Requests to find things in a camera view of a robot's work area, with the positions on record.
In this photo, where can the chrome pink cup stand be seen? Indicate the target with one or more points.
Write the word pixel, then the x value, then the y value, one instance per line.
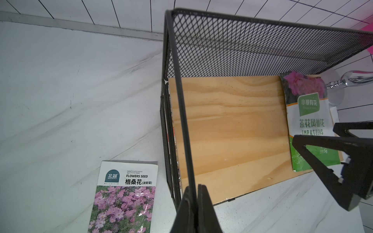
pixel 335 84

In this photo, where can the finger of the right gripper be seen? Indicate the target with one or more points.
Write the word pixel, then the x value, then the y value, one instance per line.
pixel 343 129

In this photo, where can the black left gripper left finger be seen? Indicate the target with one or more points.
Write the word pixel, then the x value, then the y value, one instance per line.
pixel 187 213

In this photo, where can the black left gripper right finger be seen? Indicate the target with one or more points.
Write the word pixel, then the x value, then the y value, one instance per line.
pixel 207 219

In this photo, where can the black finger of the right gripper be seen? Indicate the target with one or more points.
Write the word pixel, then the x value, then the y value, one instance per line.
pixel 355 182

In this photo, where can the black wire mesh shelf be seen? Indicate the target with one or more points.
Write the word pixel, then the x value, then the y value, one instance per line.
pixel 234 101

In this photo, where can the purple flowers seed bag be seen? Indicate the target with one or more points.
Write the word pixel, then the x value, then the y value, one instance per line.
pixel 124 198

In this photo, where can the green impatiens seed bag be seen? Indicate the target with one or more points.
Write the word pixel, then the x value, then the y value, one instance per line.
pixel 308 111

